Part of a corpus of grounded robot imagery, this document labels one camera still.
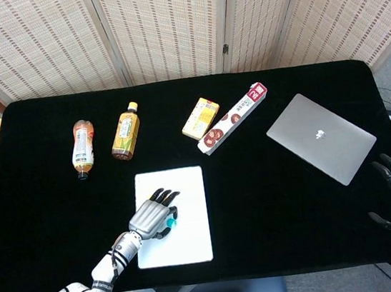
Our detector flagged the yellow cardboard box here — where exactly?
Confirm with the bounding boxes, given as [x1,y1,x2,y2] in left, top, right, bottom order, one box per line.
[177,95,224,143]

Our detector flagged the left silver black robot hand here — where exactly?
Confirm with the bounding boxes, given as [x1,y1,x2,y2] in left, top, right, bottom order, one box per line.
[124,185,187,244]

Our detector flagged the yellow tea bottle yellow cap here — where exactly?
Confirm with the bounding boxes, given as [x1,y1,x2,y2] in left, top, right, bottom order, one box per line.
[105,100,147,163]

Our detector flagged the woven folding screen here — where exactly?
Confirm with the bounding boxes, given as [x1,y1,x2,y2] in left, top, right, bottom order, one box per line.
[0,0,391,117]

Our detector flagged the black tablecloth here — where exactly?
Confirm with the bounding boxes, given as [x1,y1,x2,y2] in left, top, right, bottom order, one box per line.
[0,51,391,292]

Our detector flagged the peach tea bottle white label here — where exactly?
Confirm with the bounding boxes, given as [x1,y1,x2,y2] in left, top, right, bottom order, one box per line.
[66,118,102,183]

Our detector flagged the white rectangular board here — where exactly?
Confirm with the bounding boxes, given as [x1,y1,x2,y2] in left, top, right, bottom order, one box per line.
[125,165,215,271]

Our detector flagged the silver closed laptop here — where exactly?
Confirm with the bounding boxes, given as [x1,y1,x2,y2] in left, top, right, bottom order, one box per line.
[261,84,383,196]

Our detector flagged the long white red box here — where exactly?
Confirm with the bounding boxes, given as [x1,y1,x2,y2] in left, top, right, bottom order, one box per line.
[189,80,276,158]

